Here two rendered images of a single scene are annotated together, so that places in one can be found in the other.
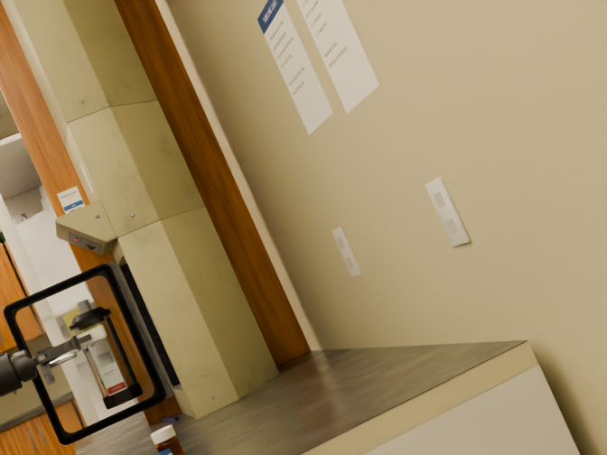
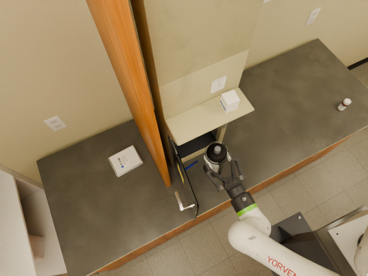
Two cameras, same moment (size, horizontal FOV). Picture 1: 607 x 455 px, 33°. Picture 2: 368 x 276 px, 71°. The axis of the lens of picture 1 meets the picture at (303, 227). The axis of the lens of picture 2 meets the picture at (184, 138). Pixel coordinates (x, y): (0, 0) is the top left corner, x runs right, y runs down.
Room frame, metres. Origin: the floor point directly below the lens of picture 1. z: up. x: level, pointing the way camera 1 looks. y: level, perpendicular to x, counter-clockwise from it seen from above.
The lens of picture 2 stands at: (2.78, 0.96, 2.34)
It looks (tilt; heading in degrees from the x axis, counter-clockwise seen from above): 65 degrees down; 260
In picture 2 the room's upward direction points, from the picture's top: 2 degrees counter-clockwise
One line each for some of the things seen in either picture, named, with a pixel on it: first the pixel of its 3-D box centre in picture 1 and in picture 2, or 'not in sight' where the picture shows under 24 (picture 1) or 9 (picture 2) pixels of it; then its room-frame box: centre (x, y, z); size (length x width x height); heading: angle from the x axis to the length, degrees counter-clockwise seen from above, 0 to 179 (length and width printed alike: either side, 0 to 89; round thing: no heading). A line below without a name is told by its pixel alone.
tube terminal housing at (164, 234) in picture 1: (172, 256); (187, 103); (2.65, 0.33, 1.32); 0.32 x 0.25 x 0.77; 15
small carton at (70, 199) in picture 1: (72, 202); (229, 101); (2.52, 0.49, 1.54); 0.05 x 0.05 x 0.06; 10
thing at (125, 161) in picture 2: not in sight; (125, 160); (3.02, 0.40, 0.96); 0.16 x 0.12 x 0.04; 19
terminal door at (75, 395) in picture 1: (85, 353); (183, 183); (2.74, 0.66, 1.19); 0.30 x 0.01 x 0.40; 98
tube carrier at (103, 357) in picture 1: (106, 357); (214, 160); (2.57, 0.58, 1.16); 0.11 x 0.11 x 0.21
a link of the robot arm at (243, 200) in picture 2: (4, 372); (242, 201); (2.51, 0.80, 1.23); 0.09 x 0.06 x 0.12; 14
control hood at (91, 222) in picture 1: (84, 236); (208, 120); (2.60, 0.51, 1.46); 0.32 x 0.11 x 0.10; 15
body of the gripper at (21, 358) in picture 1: (34, 361); (233, 186); (2.53, 0.73, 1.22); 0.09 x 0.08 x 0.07; 104
